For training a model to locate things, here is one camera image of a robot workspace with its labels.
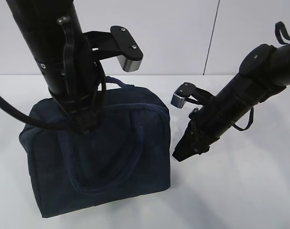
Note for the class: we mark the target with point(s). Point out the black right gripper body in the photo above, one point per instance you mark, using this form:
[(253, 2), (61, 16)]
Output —
[(198, 139)]

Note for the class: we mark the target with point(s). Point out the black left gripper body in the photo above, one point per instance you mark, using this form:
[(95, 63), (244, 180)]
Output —
[(83, 111)]

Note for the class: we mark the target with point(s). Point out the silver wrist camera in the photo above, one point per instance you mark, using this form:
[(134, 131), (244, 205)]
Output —
[(116, 43), (188, 92)]

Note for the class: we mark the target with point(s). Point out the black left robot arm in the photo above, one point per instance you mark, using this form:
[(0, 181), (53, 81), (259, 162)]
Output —
[(63, 53)]

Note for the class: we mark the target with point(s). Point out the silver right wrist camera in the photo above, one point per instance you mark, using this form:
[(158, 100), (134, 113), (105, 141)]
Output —
[(188, 92)]

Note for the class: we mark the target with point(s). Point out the navy blue lunch bag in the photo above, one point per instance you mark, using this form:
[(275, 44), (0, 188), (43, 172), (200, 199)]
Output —
[(126, 156)]

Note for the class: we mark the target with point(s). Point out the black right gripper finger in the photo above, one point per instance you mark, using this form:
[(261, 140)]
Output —
[(187, 147)]

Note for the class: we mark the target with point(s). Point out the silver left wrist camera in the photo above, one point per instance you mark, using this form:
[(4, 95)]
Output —
[(116, 43)]

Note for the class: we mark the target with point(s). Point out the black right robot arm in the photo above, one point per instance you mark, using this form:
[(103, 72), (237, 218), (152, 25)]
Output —
[(263, 73)]

